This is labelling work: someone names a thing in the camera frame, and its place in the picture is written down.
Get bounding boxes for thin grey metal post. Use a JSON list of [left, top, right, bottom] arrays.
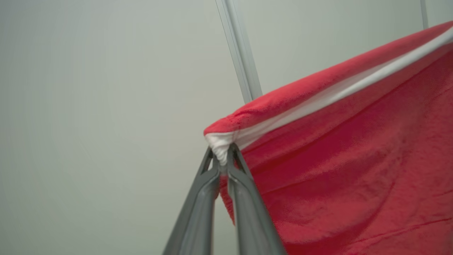
[[420, 0, 429, 30]]

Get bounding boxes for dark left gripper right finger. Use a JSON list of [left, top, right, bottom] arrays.
[[226, 143, 287, 255]]

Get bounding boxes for grey metal partition post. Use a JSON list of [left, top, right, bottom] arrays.
[[215, 0, 263, 104]]

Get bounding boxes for red garment with white trim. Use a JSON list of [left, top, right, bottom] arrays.
[[203, 21, 453, 255]]

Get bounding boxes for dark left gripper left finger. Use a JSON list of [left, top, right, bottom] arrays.
[[162, 147, 220, 255]]

